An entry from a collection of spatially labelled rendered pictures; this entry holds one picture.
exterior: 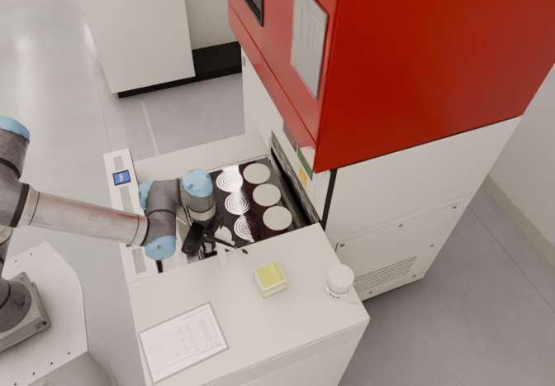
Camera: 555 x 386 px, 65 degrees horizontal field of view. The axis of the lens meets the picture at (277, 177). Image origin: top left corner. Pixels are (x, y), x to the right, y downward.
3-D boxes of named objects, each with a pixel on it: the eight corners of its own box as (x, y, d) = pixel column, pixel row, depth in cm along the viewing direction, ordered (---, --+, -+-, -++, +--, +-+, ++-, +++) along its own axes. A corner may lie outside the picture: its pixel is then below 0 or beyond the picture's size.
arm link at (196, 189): (178, 168, 116) (211, 164, 117) (184, 193, 124) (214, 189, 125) (178, 190, 111) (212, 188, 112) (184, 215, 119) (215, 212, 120)
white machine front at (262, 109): (248, 101, 202) (245, 22, 171) (322, 243, 154) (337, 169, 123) (242, 102, 201) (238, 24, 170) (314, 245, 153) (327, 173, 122)
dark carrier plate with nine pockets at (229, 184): (267, 158, 169) (267, 157, 169) (301, 227, 149) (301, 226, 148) (179, 181, 160) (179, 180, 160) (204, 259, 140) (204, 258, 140)
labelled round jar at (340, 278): (342, 275, 130) (347, 260, 123) (353, 297, 126) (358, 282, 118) (320, 283, 128) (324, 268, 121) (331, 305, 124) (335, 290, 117)
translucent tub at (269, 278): (276, 269, 131) (276, 259, 125) (286, 291, 126) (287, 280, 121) (253, 278, 128) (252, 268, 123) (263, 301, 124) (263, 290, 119)
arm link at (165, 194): (135, 211, 109) (180, 207, 110) (138, 175, 116) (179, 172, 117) (142, 226, 115) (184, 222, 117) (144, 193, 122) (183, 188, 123)
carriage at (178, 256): (168, 193, 162) (166, 188, 160) (192, 277, 141) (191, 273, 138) (146, 199, 160) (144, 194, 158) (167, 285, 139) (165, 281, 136)
